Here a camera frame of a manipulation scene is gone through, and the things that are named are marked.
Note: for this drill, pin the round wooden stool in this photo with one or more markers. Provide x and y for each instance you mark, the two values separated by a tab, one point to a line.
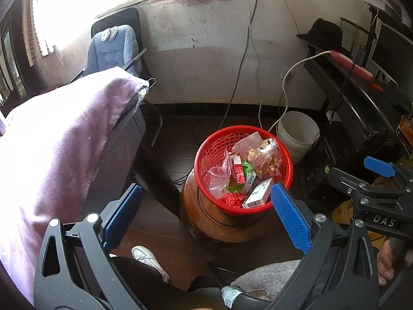
206	219

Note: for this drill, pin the black computer tower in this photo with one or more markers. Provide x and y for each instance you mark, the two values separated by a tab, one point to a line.
322	168

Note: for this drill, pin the green wrapper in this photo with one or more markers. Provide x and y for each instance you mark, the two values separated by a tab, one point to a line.
246	168

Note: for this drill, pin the red and white packet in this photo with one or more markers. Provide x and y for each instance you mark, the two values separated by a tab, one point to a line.
238	169

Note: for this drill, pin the person's leg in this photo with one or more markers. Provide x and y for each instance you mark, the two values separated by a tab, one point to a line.
135	284

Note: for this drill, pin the black hat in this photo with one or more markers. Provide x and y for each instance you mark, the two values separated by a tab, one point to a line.
322	32

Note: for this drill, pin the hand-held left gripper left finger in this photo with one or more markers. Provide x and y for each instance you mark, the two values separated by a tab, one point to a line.
124	213

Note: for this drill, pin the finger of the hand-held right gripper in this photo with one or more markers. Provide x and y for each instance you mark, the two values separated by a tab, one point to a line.
347	184
379	166

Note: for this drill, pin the clear plastic cup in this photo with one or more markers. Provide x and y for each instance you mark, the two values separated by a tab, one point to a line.
217	176

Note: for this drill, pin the black monitor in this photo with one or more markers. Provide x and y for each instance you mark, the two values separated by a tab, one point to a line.
393	51

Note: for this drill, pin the red foam fruit net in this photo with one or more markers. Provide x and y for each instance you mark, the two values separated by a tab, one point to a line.
232	198

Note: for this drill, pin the red power strip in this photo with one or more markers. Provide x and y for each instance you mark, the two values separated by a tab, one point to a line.
348	64

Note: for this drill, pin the white shoe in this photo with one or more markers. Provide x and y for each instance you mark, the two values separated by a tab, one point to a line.
145	258

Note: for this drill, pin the white plastic bucket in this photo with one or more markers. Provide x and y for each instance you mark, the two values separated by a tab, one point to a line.
296	132

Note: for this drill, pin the purple printed tablecloth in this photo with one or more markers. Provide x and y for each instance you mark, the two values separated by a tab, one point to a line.
48	151

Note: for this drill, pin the white carton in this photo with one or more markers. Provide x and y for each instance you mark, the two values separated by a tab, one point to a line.
258	193

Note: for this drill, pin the blue seat cushion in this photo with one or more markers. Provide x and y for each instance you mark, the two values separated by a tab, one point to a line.
109	51

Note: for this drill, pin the red plastic basket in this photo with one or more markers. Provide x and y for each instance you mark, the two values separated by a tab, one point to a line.
209	148

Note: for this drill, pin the black desk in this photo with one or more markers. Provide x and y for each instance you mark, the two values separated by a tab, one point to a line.
355	103

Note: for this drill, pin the person's right hand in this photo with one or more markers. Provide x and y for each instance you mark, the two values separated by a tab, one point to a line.
384	261

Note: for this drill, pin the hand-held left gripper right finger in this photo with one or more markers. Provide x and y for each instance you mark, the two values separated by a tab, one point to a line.
290	219

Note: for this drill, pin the clear floral cellophane bag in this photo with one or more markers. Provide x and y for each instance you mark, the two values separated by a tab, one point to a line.
264	158

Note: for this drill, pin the window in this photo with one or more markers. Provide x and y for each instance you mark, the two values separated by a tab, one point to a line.
90	3

